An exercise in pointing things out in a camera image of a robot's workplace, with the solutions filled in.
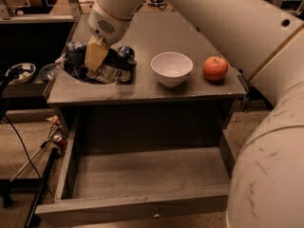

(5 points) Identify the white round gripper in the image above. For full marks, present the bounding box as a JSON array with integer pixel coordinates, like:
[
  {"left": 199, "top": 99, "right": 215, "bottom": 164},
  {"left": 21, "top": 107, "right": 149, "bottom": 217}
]
[{"left": 85, "top": 2, "right": 130, "bottom": 71}]

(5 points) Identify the blue chip bag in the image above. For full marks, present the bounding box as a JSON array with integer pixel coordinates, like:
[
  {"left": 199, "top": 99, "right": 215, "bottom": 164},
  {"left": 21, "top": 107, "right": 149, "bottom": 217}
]
[{"left": 57, "top": 41, "right": 137, "bottom": 84}]

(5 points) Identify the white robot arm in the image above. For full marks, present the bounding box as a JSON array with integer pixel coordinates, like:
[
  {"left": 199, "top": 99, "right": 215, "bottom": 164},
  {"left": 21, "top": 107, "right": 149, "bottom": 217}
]
[{"left": 166, "top": 0, "right": 304, "bottom": 228}]

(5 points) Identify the grey wooden cabinet counter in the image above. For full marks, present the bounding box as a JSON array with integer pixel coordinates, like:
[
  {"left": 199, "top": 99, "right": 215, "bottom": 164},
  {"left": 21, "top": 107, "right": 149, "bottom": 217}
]
[{"left": 47, "top": 12, "right": 245, "bottom": 135}]

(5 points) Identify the open grey wooden drawer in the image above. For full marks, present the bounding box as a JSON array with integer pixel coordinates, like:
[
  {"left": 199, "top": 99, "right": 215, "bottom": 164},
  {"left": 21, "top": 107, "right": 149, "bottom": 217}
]
[{"left": 36, "top": 108, "right": 234, "bottom": 228}]

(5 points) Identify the blue soda can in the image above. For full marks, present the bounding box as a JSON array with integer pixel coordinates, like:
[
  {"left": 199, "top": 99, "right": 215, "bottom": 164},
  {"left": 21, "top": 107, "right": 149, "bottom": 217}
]
[{"left": 118, "top": 47, "right": 135, "bottom": 61}]

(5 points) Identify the white bowl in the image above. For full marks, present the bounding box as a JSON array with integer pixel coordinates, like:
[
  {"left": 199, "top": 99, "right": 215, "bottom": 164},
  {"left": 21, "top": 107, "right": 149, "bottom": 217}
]
[{"left": 151, "top": 52, "right": 193, "bottom": 87}]

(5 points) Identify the small bowl with items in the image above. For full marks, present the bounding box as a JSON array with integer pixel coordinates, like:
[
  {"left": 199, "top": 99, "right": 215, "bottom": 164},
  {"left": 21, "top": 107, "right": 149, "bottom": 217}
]
[{"left": 6, "top": 63, "right": 36, "bottom": 84}]

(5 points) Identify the black tripod leg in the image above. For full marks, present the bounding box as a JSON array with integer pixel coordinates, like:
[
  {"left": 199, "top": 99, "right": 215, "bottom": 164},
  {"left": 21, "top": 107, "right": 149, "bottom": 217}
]
[{"left": 24, "top": 147, "right": 59, "bottom": 228}]

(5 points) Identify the red apple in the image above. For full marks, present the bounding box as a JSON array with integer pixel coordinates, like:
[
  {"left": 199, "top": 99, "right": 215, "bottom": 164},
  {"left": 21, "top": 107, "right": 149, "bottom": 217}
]
[{"left": 202, "top": 56, "right": 228, "bottom": 82}]

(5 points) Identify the black cable bundle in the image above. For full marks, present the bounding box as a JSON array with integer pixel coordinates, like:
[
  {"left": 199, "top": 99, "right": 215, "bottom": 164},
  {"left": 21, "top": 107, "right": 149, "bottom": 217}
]
[{"left": 148, "top": 0, "right": 169, "bottom": 11}]

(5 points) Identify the black floor cable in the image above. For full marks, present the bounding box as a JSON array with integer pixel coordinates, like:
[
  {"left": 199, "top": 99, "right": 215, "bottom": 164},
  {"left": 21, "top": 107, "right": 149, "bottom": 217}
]
[{"left": 3, "top": 112, "right": 56, "bottom": 198}]

